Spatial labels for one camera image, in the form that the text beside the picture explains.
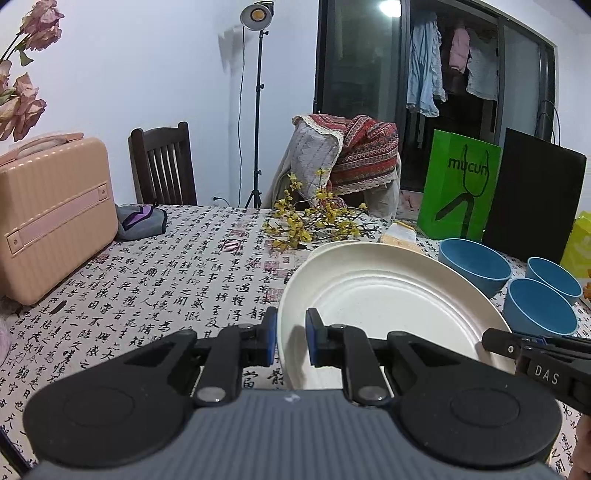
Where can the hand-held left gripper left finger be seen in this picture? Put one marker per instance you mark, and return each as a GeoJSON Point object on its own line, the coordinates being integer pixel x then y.
{"type": "Point", "coordinates": [271, 337]}

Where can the white quilted cushion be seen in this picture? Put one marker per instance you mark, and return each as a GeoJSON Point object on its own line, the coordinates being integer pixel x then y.
{"type": "Point", "coordinates": [309, 157]}

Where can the hanging pink garment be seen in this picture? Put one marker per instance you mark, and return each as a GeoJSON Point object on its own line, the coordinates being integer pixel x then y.
{"type": "Point", "coordinates": [460, 48]}

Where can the blue bowl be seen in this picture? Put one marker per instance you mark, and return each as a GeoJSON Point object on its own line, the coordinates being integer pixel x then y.
{"type": "Point", "coordinates": [554, 274]}
{"type": "Point", "coordinates": [471, 263]}
{"type": "Point", "coordinates": [538, 304]}

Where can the hanging blue garment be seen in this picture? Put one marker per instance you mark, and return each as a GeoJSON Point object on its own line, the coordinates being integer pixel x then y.
{"type": "Point", "coordinates": [425, 69]}

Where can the yellow white knit glove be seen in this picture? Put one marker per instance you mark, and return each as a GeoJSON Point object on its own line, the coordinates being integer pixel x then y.
{"type": "Point", "coordinates": [399, 233]}

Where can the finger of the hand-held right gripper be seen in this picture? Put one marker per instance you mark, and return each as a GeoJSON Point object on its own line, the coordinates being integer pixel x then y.
{"type": "Point", "coordinates": [503, 344]}

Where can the yellow flower branch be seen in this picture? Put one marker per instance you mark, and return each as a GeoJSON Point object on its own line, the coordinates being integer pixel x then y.
{"type": "Point", "coordinates": [314, 217]}

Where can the black paper bag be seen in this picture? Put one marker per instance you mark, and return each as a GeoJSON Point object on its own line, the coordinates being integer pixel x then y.
{"type": "Point", "coordinates": [531, 198]}

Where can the yellow-green snack box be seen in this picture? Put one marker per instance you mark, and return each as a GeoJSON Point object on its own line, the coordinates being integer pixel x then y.
{"type": "Point", "coordinates": [579, 249]}

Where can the hanging white garment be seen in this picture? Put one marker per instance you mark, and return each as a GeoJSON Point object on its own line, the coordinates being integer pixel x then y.
{"type": "Point", "coordinates": [482, 74]}

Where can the calligraphy printed tablecloth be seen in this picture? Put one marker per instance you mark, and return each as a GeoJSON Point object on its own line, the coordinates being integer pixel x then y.
{"type": "Point", "coordinates": [161, 286]}

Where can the pink hard-shell suitcase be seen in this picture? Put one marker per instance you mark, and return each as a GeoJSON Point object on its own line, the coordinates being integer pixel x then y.
{"type": "Point", "coordinates": [51, 207]}

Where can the green paper bag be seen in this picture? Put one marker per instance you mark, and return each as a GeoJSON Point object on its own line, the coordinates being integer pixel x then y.
{"type": "Point", "coordinates": [457, 194]}

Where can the dark wooden chair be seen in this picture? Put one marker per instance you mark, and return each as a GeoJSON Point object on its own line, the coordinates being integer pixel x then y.
{"type": "Point", "coordinates": [161, 161]}

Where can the dark sliding glass door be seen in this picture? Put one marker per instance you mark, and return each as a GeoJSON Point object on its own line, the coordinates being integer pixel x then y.
{"type": "Point", "coordinates": [360, 55]}

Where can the grey purple pouch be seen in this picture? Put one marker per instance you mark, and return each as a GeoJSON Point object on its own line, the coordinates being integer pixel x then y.
{"type": "Point", "coordinates": [138, 224]}

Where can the studio light on stand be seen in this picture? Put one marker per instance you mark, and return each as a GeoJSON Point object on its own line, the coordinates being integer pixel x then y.
{"type": "Point", "coordinates": [256, 14]}

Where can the chair with patterned blanket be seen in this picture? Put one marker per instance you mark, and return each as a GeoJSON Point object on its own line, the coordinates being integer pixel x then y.
{"type": "Point", "coordinates": [364, 152]}

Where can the dried pink flowers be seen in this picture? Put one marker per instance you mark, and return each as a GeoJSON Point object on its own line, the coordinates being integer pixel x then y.
{"type": "Point", "coordinates": [27, 101]}

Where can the beige armchair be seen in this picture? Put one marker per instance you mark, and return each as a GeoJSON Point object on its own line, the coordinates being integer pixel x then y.
{"type": "Point", "coordinates": [383, 201]}

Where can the cream ridged plate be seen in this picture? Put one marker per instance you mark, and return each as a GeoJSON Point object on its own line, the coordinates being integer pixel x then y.
{"type": "Point", "coordinates": [392, 300]}
{"type": "Point", "coordinates": [332, 245]}

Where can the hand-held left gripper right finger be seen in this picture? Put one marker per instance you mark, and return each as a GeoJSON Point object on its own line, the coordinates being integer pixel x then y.
{"type": "Point", "coordinates": [312, 337]}

